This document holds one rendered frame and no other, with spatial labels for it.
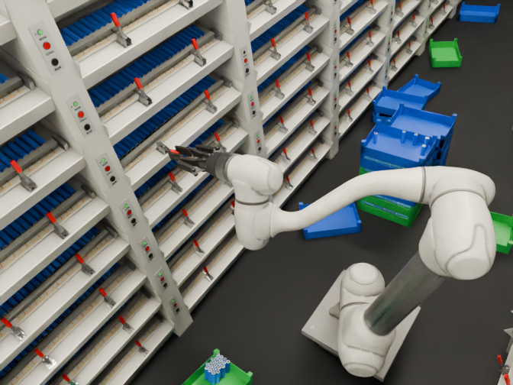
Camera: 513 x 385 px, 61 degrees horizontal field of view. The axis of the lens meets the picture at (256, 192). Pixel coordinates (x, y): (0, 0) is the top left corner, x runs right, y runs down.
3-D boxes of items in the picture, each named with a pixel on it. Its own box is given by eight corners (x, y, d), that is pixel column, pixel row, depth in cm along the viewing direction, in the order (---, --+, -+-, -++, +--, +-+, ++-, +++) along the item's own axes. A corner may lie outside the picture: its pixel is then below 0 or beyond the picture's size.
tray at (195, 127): (240, 100, 179) (243, 83, 172) (131, 193, 148) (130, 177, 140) (203, 75, 184) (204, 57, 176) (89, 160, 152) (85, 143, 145)
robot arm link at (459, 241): (372, 330, 165) (373, 389, 150) (332, 318, 164) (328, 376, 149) (503, 197, 110) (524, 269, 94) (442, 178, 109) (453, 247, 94)
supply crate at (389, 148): (435, 147, 213) (438, 134, 207) (421, 172, 202) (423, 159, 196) (376, 131, 227) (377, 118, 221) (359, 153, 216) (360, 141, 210)
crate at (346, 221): (353, 205, 247) (353, 195, 241) (360, 232, 232) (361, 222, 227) (299, 211, 248) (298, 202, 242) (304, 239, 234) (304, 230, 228)
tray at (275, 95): (327, 63, 230) (336, 42, 218) (259, 127, 198) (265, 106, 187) (296, 44, 234) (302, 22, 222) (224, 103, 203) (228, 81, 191)
